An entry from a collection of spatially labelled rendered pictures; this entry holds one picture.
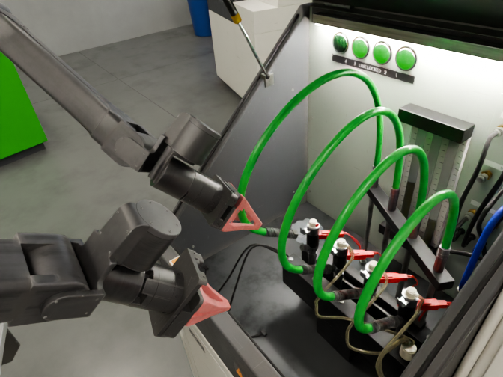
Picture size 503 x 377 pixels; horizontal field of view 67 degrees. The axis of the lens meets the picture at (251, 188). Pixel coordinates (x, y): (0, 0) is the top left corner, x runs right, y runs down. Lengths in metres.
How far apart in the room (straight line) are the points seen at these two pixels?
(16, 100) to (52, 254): 3.42
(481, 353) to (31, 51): 0.85
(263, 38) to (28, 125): 2.18
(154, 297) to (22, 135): 3.49
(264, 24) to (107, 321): 2.55
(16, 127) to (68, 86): 3.19
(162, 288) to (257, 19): 3.09
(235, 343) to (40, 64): 0.62
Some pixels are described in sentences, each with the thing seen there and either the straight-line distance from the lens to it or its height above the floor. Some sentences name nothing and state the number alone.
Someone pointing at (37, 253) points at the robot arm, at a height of 1.40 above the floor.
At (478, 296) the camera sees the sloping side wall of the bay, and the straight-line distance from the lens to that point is 0.65.
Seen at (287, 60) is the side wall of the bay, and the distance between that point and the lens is 1.04.
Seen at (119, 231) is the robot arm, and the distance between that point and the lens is 0.41.
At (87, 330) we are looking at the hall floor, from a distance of 2.22.
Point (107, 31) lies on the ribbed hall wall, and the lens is 7.24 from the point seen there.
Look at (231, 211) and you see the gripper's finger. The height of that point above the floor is 1.26.
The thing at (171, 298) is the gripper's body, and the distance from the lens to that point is 0.49.
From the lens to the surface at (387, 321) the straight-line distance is 0.71.
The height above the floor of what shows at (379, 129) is 1.26.
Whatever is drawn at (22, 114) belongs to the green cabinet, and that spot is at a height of 0.39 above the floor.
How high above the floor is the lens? 1.65
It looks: 36 degrees down
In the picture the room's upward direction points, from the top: 5 degrees counter-clockwise
